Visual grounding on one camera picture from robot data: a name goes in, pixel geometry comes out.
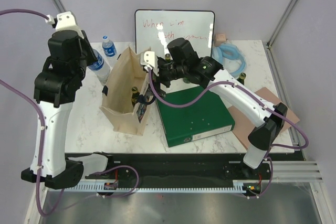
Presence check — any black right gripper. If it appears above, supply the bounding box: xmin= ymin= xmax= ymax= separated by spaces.
xmin=146 ymin=57 xmax=187 ymax=99

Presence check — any blue-label water bottle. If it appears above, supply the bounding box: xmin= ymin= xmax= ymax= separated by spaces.
xmin=88 ymin=49 xmax=111 ymax=86
xmin=102 ymin=35 xmax=117 ymax=58

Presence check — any beige canvas tote bag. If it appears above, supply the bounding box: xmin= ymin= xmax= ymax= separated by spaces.
xmin=100 ymin=47 xmax=150 ymax=136

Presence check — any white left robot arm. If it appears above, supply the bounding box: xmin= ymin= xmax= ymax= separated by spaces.
xmin=21 ymin=30 xmax=115 ymax=190

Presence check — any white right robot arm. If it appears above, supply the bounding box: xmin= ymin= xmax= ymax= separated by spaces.
xmin=152 ymin=38 xmax=288 ymax=179

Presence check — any white dry-erase board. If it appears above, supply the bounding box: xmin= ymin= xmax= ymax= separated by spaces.
xmin=134 ymin=9 xmax=215 ymax=58

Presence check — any small pink cube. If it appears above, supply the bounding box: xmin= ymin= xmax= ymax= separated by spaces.
xmin=214 ymin=34 xmax=227 ymax=47

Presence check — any pink cardboard sheet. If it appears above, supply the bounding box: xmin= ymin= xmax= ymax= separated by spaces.
xmin=228 ymin=87 xmax=300 ymax=150

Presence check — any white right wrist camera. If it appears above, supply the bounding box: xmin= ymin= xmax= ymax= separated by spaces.
xmin=140 ymin=51 xmax=159 ymax=76

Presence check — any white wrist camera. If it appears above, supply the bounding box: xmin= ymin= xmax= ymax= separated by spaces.
xmin=45 ymin=11 xmax=81 ymax=33
xmin=140 ymin=51 xmax=159 ymax=76

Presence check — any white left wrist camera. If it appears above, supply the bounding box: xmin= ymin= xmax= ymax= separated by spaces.
xmin=45 ymin=11 xmax=81 ymax=33

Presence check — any green ring binder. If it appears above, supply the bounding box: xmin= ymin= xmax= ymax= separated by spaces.
xmin=156 ymin=91 xmax=235 ymax=147

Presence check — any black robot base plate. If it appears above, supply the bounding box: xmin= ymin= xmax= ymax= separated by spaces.
xmin=84 ymin=152 xmax=275 ymax=190

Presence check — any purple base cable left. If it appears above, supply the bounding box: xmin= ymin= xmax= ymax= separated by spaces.
xmin=86 ymin=165 xmax=140 ymax=198

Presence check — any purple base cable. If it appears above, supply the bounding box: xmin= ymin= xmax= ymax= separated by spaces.
xmin=233 ymin=155 xmax=274 ymax=200
xmin=86 ymin=165 xmax=140 ymax=198

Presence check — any white slotted cable duct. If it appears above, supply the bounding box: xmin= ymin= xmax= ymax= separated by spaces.
xmin=68 ymin=179 xmax=262 ymax=193

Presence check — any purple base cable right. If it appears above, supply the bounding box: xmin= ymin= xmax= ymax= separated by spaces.
xmin=233 ymin=155 xmax=274 ymax=200

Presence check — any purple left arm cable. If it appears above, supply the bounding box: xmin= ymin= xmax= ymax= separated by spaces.
xmin=0 ymin=8 xmax=66 ymax=217

